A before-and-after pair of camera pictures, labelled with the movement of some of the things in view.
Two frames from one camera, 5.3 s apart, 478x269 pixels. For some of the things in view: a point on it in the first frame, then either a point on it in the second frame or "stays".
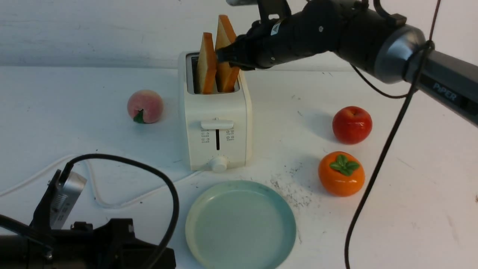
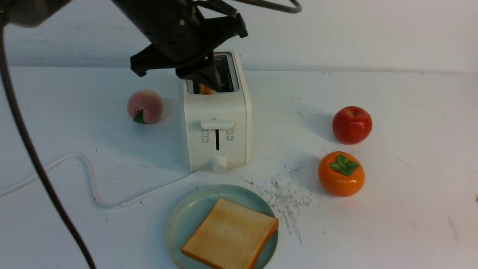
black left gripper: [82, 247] -> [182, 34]
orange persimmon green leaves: [341, 174] stays
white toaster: [217, 127] stays
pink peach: [145, 106] stays
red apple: [351, 125] stays
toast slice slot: [227, 75] -> [231, 236]
